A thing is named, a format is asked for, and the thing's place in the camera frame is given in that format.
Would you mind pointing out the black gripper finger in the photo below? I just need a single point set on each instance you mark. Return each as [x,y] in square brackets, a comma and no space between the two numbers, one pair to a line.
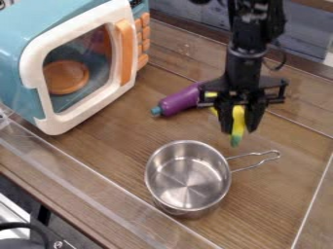
[254,110]
[223,107]

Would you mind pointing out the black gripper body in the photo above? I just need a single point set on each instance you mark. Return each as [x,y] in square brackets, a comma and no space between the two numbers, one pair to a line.
[269,85]

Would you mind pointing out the yellow toy banana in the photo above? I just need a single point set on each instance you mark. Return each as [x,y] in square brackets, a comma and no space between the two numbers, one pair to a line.
[238,119]

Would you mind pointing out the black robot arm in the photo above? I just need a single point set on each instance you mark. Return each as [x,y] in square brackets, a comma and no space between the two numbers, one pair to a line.
[257,23]

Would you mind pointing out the purple toy eggplant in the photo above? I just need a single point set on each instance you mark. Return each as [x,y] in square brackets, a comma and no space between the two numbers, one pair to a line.
[178,101]

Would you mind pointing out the blue white toy microwave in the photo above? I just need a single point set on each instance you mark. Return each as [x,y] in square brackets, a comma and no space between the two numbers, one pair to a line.
[69,56]

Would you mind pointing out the clear acrylic barrier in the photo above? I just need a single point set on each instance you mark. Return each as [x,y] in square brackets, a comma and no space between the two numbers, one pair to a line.
[101,209]

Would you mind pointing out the silver pot with handle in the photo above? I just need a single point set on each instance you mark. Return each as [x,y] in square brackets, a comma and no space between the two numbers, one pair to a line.
[187,177]

